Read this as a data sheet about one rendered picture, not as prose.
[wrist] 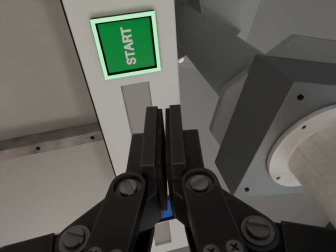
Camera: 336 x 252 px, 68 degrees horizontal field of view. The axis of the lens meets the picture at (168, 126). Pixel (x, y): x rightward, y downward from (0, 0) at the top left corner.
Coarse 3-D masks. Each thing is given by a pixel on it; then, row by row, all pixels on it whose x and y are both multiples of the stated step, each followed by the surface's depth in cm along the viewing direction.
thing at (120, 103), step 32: (64, 0) 20; (96, 0) 21; (128, 0) 21; (160, 0) 22; (160, 32) 23; (96, 64) 24; (160, 64) 25; (96, 96) 26; (128, 96) 27; (160, 96) 27; (128, 128) 29; (160, 224) 42
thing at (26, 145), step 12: (48, 132) 42; (60, 132) 42; (72, 132) 42; (84, 132) 41; (96, 132) 41; (0, 144) 41; (12, 144) 40; (24, 144) 40; (36, 144) 40; (48, 144) 41; (60, 144) 41; (72, 144) 42; (0, 156) 40; (12, 156) 40
